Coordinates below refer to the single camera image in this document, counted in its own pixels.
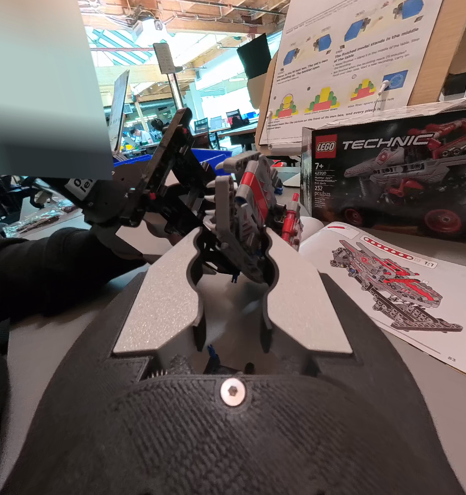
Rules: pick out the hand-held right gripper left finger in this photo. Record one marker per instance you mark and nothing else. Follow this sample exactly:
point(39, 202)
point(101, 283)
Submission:
point(159, 305)

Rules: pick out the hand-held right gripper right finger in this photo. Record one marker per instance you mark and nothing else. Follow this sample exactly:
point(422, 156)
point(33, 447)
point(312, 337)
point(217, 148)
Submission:
point(310, 305)

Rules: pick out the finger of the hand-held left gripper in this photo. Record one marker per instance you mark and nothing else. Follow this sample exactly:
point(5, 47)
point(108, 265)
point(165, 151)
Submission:
point(140, 239)

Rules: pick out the grey black toy brick model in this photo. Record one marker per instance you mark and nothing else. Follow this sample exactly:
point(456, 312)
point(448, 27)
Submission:
point(248, 209)

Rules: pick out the clear plastic bag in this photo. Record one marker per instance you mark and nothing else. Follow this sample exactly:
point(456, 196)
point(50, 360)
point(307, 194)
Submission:
point(39, 222)

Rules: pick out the small black toy brick piece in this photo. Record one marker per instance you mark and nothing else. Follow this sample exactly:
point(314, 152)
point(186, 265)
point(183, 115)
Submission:
point(213, 357)

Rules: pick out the white standing board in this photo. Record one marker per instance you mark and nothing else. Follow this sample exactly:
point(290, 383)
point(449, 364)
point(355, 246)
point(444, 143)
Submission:
point(119, 112)

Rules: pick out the white instruction booklet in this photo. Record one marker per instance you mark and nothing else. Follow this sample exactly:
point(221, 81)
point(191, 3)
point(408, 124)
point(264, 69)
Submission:
point(411, 278)

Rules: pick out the blue storage bin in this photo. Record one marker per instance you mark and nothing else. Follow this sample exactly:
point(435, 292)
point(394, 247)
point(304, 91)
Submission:
point(209, 158)

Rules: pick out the grey panel on black stand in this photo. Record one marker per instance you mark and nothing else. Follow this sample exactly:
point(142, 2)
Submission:
point(164, 58)

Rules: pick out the black toy set box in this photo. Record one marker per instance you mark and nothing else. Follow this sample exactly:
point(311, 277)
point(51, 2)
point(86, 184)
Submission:
point(391, 174)

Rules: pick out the white printed instruction sheet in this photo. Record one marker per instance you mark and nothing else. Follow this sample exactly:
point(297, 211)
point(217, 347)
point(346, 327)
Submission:
point(333, 58)

